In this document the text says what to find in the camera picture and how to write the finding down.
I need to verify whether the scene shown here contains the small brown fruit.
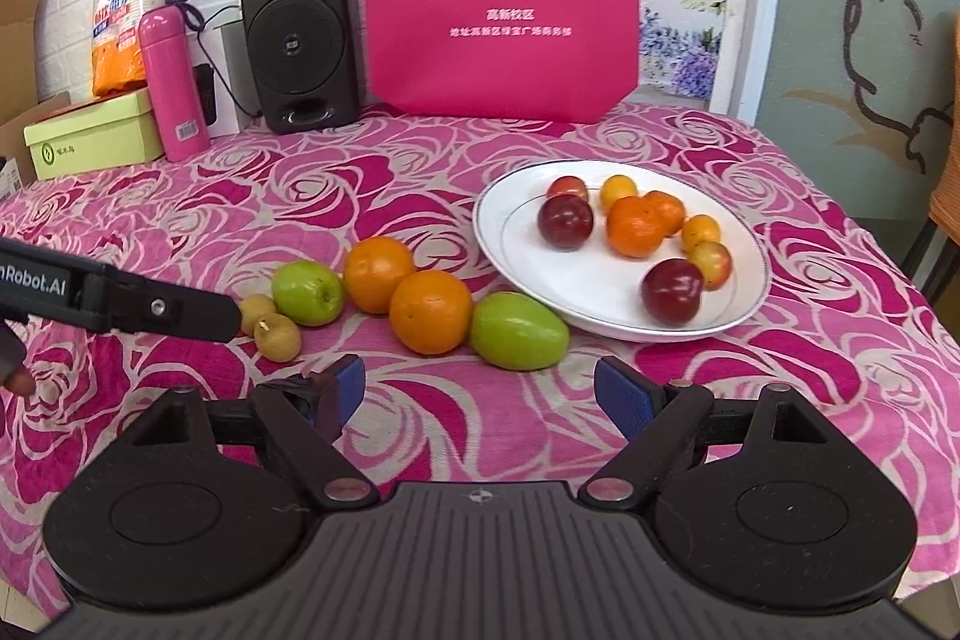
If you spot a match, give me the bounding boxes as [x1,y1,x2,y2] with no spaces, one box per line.
[239,294,277,336]
[252,314,301,364]

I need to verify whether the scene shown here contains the large orange front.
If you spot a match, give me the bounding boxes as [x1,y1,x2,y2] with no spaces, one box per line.
[389,269,473,356]

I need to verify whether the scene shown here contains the large orange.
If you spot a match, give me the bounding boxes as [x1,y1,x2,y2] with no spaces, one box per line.
[343,237,416,315]
[389,269,473,356]

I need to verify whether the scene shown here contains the large orange back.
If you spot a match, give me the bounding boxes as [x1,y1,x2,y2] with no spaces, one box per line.
[343,237,416,315]

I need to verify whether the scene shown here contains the yellow-red plum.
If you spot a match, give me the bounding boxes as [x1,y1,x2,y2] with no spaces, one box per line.
[686,241,734,291]

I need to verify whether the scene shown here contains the orange tangerine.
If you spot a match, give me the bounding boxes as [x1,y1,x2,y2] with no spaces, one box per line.
[605,197,665,259]

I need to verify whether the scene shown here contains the small yellow-orange kumquat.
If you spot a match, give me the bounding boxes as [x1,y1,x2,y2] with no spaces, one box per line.
[680,214,722,253]

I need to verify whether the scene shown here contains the small mandarin orange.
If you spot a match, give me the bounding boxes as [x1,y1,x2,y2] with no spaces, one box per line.
[643,190,686,237]

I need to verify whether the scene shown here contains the dark red plum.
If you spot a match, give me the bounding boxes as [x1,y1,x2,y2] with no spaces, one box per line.
[537,193,594,250]

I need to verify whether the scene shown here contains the yellow orange fruit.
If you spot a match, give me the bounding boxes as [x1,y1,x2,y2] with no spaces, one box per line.
[599,174,638,213]

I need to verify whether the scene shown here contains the person left hand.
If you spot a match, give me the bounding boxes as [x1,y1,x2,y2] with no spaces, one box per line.
[0,321,36,396]

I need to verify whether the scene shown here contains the green apple left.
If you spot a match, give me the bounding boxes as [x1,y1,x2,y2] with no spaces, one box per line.
[272,260,347,328]

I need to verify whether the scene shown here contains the green apple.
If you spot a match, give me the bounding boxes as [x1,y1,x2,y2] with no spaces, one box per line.
[470,291,569,372]
[272,260,347,328]

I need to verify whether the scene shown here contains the white round plate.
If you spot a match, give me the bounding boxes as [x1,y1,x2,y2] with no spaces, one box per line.
[473,159,773,342]

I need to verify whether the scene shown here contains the light green box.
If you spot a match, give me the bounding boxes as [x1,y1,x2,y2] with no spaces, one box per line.
[25,88,163,181]

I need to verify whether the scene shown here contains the green apple right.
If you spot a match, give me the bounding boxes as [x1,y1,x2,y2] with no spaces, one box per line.
[470,291,569,372]

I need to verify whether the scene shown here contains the pink rose tablecloth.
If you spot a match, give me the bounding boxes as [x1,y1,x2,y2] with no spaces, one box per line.
[2,106,958,594]

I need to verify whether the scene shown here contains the white box behind thermos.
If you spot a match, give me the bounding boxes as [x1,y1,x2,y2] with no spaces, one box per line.
[187,14,260,138]

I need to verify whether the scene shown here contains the pink thermos bottle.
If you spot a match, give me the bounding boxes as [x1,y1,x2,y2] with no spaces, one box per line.
[137,7,210,163]

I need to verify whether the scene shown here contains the cardboard box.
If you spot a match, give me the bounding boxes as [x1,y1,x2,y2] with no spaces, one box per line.
[0,0,70,198]

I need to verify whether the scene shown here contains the black speaker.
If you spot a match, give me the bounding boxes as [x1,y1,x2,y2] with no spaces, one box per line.
[241,0,359,135]

